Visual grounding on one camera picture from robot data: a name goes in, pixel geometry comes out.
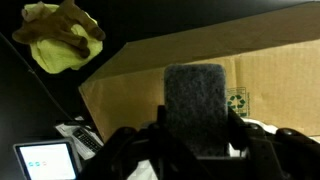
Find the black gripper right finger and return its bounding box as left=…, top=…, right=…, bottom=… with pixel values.
left=227, top=107, right=264, bottom=150

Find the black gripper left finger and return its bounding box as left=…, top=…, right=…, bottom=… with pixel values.
left=148, top=105, right=170, bottom=144

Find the white plastic shopping bag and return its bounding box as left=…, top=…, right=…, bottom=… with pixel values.
left=127, top=118, right=277, bottom=180

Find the black rectangular sponge block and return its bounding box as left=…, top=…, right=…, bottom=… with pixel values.
left=164, top=64, right=228, bottom=157

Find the yellow green cloth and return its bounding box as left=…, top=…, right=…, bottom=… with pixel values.
left=23, top=3, right=104, bottom=75

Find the brown plush toy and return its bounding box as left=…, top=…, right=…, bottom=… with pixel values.
left=12, top=0, right=106, bottom=58

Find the large cardboard box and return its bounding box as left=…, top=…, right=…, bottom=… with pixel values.
left=79, top=0, right=320, bottom=139

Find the black tv remote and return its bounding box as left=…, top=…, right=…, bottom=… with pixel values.
left=73, top=128, right=102, bottom=153

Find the white paper sheet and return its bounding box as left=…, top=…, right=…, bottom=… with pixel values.
left=55, top=121, right=103, bottom=160

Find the tablet with lit screen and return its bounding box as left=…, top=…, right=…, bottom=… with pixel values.
left=13, top=138, right=82, bottom=180

